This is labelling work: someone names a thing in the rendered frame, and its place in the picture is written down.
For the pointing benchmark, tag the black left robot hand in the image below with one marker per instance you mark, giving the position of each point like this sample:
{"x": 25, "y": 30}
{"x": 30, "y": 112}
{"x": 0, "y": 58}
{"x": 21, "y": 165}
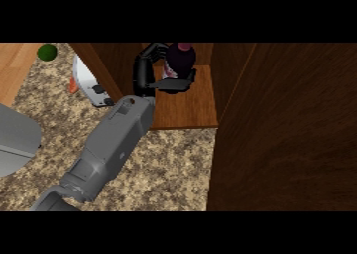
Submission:
{"x": 142, "y": 74}

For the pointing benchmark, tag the dark wine bottle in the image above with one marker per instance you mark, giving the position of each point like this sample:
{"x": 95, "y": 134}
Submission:
{"x": 182, "y": 58}

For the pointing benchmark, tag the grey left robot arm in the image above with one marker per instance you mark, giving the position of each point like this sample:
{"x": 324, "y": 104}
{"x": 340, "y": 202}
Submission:
{"x": 116, "y": 139}

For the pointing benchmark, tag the brown wooden cabinet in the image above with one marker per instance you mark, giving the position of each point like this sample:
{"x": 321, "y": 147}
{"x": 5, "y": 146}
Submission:
{"x": 186, "y": 112}

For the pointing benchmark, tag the brown wooden cabinet door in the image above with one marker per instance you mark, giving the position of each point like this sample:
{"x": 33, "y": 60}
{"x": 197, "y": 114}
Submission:
{"x": 294, "y": 132}

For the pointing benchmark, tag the white appliance with black knobs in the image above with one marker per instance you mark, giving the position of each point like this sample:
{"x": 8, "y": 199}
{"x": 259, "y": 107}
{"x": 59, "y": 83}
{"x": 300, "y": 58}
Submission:
{"x": 87, "y": 81}

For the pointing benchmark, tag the green round fruit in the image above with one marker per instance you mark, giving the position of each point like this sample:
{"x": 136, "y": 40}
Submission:
{"x": 48, "y": 52}

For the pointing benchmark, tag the pale grey rounded object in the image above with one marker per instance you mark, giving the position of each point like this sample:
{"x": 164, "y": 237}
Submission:
{"x": 11, "y": 139}

